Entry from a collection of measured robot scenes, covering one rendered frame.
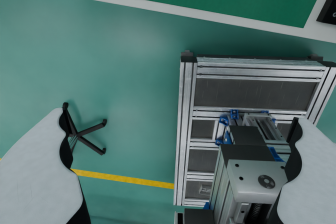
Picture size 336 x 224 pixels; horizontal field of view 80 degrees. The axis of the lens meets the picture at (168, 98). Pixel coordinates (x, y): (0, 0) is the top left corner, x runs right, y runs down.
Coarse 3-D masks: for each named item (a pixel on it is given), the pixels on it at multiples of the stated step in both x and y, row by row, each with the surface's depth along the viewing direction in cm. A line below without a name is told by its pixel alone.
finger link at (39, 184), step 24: (48, 120) 10; (24, 144) 8; (48, 144) 8; (0, 168) 7; (24, 168) 7; (48, 168) 7; (0, 192) 6; (24, 192) 6; (48, 192) 6; (72, 192) 6; (0, 216) 6; (24, 216) 6; (48, 216) 6; (72, 216) 6
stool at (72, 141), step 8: (64, 104) 147; (104, 120) 153; (72, 128) 154; (88, 128) 154; (96, 128) 153; (72, 136) 155; (80, 136) 159; (72, 144) 150; (88, 144) 162; (104, 152) 170
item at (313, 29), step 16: (112, 0) 47; (128, 0) 46; (144, 0) 46; (320, 0) 45; (192, 16) 48; (208, 16) 47; (224, 16) 47; (288, 32) 48; (304, 32) 48; (320, 32) 48
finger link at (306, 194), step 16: (304, 128) 10; (304, 144) 9; (320, 144) 9; (288, 160) 9; (304, 160) 8; (320, 160) 8; (288, 176) 9; (304, 176) 7; (320, 176) 7; (288, 192) 7; (304, 192) 7; (320, 192) 7; (272, 208) 7; (288, 208) 6; (304, 208) 6; (320, 208) 6
